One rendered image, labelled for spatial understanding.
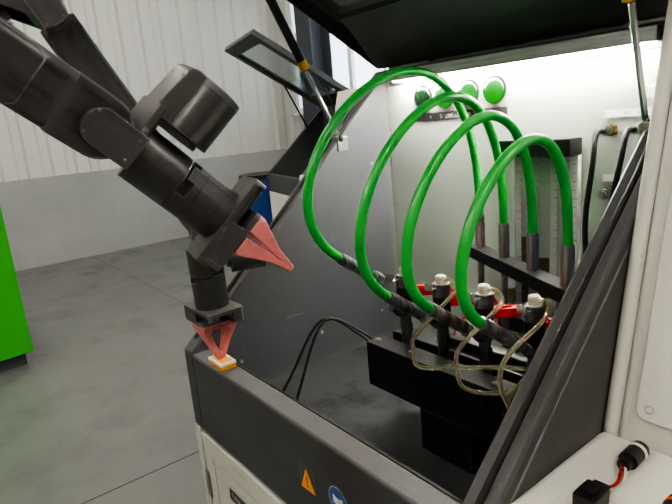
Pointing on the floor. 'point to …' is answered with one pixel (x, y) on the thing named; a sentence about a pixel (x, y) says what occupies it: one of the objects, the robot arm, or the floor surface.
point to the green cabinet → (11, 310)
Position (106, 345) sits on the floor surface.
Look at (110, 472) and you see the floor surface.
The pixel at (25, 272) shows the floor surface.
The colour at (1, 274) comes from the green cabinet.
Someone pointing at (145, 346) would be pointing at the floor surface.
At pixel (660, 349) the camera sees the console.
